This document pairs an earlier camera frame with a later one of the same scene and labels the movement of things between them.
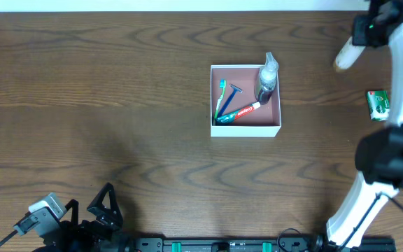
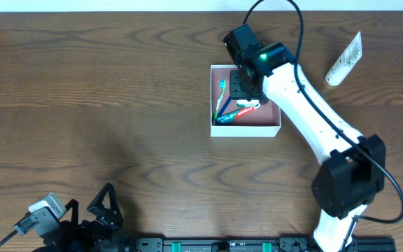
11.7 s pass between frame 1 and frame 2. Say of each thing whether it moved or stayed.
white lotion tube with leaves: moved
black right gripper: moved
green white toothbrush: stayed
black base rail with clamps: stayed
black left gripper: stayed
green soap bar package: moved
